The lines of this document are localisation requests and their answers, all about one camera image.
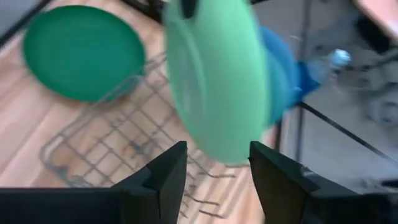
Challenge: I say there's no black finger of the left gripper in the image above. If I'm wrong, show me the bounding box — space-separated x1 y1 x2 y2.
180 0 200 19

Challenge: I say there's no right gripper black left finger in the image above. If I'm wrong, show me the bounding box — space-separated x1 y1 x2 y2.
119 140 189 224

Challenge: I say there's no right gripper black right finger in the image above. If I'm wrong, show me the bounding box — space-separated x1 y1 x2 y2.
248 140 320 224

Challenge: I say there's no light green plastic plate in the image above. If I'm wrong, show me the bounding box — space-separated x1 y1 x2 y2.
162 0 272 166

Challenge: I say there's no blue plastic plate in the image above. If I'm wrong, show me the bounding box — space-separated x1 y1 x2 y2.
257 24 301 105

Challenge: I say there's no dark green plastic plate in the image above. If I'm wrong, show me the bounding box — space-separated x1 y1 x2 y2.
22 4 147 103

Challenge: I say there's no blue dish soap bottle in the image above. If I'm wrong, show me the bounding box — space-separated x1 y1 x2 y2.
294 48 353 98

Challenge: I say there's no grey wire dish rack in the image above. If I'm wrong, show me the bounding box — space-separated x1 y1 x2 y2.
38 50 250 219

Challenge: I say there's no black metal table frame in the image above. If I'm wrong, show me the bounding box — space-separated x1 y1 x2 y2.
273 101 398 167

